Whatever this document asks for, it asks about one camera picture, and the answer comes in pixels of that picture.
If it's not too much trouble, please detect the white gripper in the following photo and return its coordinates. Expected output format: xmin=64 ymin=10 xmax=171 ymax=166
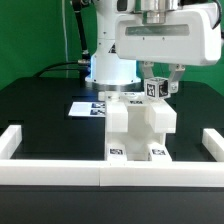
xmin=115 ymin=3 xmax=221 ymax=94

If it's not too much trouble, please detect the white chair back part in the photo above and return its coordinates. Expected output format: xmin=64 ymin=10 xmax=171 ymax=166
xmin=98 ymin=91 xmax=177 ymax=139

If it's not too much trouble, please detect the white chair seat part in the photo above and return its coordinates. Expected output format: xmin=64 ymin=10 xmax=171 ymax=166
xmin=125 ymin=100 xmax=157 ymax=161

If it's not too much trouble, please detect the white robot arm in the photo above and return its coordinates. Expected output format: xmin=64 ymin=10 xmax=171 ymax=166
xmin=71 ymin=0 xmax=222 ymax=93

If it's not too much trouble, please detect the white base tag sheet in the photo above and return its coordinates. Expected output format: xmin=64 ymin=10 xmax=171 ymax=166
xmin=69 ymin=102 xmax=105 ymax=117

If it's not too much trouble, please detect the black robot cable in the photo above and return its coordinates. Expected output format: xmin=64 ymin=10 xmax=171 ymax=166
xmin=32 ymin=9 xmax=92 ymax=78

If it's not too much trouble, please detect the white obstacle fence wall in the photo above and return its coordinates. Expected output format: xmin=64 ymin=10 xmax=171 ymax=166
xmin=0 ymin=125 xmax=224 ymax=187

